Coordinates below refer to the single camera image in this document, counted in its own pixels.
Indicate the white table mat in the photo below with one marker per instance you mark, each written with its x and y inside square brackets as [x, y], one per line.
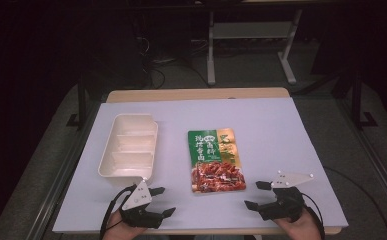
[274, 140]

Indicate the person's right hand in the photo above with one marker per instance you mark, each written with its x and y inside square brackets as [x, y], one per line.
[302, 230]

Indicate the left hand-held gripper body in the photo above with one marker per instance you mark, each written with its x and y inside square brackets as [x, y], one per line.
[137, 198]

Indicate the green and red snack packet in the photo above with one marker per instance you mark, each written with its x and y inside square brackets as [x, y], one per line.
[214, 160]

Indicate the person's left hand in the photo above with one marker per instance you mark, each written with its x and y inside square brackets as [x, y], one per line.
[119, 231]

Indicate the black metal stand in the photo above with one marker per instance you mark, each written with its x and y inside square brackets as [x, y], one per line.
[357, 100]
[82, 106]

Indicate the white compartment lunch tray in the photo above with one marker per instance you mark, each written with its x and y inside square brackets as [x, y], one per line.
[129, 150]

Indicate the white metal table frame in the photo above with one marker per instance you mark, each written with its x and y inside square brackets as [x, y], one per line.
[211, 50]

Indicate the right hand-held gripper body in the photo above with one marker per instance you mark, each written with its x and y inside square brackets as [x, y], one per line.
[286, 203]

